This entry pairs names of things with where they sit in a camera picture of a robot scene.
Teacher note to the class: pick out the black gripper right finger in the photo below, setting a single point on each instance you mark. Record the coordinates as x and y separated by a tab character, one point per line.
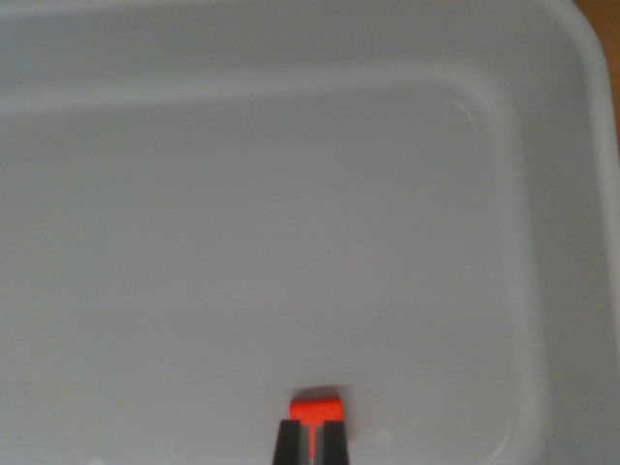
334	443

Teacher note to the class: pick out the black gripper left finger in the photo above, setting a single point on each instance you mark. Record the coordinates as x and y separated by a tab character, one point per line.
289	443

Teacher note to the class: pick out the red block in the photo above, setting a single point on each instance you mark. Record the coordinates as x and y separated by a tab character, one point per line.
316	409

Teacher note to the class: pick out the white plastic bin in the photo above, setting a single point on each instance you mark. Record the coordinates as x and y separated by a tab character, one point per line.
271	218

